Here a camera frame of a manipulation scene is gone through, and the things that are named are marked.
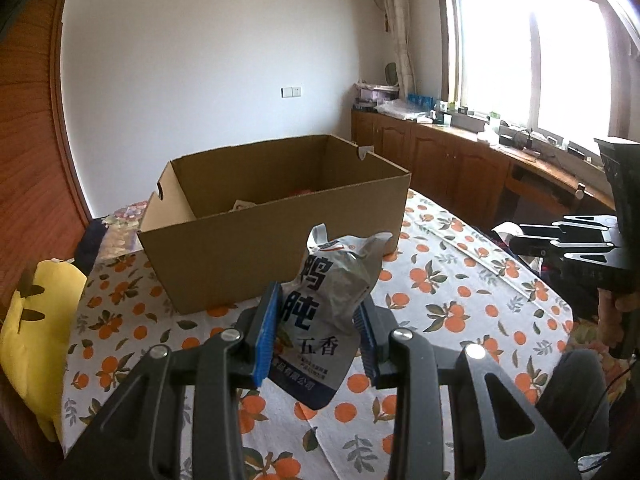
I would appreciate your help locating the clutter on cabinet top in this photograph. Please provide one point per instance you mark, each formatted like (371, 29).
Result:
(400, 105)

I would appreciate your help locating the dark cloth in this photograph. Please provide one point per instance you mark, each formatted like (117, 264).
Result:
(90, 245)

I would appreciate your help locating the yellow plush toy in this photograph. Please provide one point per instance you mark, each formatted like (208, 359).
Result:
(35, 320)

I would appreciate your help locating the white wall socket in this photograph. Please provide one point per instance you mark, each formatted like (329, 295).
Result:
(291, 91)

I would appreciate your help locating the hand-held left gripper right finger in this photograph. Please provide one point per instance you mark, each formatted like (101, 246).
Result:
(367, 340)

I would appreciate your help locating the floral blanket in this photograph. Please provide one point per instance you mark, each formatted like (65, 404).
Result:
(122, 225)

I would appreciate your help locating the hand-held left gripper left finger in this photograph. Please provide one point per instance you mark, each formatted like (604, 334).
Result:
(265, 330)

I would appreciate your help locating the small round mirror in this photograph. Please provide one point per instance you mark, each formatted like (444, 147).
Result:
(391, 74)

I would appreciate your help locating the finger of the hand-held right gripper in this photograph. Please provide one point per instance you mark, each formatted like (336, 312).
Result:
(590, 227)
(590, 254)

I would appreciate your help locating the patterned curtain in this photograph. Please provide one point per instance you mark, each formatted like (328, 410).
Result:
(397, 20)

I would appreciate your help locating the person's dark trousers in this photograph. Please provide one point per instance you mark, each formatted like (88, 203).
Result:
(575, 400)

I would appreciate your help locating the wooden cabinet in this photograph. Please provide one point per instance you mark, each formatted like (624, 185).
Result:
(450, 165)

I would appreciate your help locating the person's right hand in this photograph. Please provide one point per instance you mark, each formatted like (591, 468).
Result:
(612, 320)

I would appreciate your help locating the wooden wardrobe door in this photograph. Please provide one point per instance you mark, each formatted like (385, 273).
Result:
(35, 135)

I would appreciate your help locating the brown cardboard box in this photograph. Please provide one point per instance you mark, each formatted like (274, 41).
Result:
(225, 260)

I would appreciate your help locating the orange fruit print tablecloth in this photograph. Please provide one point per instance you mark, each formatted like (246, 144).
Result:
(450, 290)

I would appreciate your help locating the window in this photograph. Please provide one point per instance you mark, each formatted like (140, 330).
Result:
(525, 50)

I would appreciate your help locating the white and blue snack packet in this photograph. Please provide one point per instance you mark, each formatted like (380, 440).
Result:
(320, 310)

